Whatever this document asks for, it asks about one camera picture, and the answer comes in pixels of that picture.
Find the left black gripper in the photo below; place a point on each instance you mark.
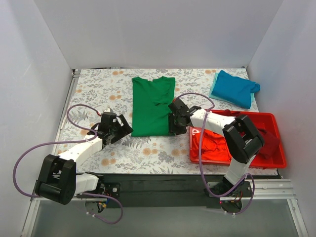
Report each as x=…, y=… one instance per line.
x=118, y=128

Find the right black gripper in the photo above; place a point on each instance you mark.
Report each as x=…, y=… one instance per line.
x=176, y=121

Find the green t-shirt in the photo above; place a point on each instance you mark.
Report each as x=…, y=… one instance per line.
x=151, y=98

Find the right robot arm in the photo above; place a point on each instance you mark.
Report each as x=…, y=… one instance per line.
x=243, y=140

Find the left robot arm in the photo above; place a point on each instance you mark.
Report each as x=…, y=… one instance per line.
x=58, y=179

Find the folded light teal t-shirt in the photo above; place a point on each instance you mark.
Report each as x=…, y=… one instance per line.
x=214, y=93

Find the floral tablecloth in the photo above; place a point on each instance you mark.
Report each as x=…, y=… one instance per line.
x=97, y=90

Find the orange-red t-shirt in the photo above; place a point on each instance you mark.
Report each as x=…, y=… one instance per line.
x=214, y=149

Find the folded blue t-shirt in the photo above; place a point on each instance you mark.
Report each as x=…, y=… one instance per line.
x=234, y=90

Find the red plastic bin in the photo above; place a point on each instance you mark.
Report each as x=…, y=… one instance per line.
x=215, y=150

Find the dark red t-shirt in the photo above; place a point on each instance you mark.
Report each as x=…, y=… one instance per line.
x=272, y=152

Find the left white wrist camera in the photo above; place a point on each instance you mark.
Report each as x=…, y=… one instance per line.
x=107, y=110

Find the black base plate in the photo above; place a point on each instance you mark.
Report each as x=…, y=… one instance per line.
x=162, y=190

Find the aluminium frame rail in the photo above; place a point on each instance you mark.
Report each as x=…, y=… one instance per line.
x=271, y=210

